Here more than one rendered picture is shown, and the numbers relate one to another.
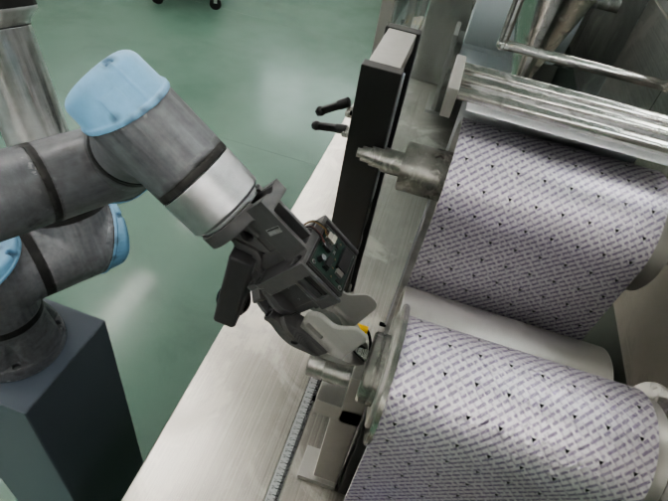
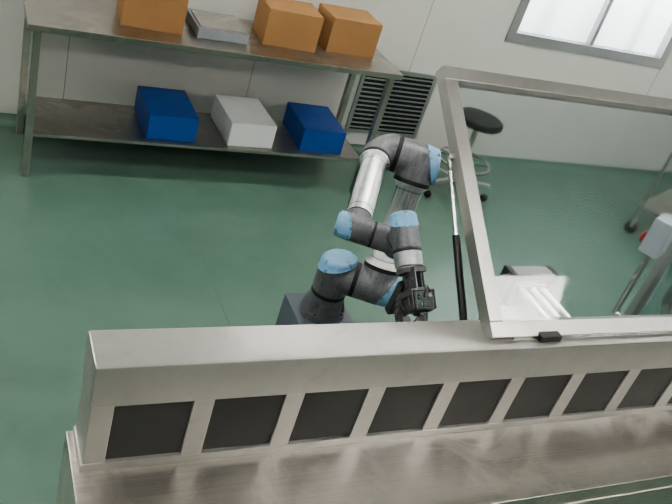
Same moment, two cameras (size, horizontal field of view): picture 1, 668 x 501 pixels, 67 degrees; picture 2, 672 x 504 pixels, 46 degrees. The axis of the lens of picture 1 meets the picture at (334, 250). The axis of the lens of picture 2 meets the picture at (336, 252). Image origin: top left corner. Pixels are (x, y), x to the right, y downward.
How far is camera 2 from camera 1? 1.66 m
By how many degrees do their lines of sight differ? 41
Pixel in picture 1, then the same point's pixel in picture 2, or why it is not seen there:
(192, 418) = not seen: hidden behind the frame
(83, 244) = (375, 283)
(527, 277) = not seen: hidden behind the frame
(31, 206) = (365, 236)
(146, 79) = (411, 220)
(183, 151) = (405, 241)
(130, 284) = not seen: hidden behind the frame
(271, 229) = (412, 276)
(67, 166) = (381, 232)
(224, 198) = (406, 259)
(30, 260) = (353, 274)
